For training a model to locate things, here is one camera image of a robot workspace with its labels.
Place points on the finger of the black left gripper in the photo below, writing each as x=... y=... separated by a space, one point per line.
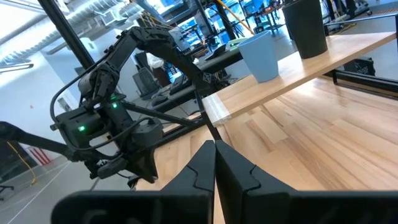
x=143 y=165

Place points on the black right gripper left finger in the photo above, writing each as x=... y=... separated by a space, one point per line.
x=199 y=174

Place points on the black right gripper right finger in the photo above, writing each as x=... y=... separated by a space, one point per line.
x=236 y=174

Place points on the light blue cup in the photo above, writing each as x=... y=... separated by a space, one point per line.
x=259 y=56

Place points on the tall black cup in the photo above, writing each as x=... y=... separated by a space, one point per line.
x=306 y=28

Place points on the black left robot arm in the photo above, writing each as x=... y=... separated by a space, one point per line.
x=149 y=37

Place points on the black office chair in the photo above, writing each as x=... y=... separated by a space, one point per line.
x=144 y=82

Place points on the person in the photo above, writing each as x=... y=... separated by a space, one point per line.
x=155 y=60

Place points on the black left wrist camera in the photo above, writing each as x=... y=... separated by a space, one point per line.
x=112 y=168

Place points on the silver ventilation duct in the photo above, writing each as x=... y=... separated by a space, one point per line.
x=93 y=15

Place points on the black aluminium rig frame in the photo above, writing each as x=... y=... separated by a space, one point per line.
x=65 y=31

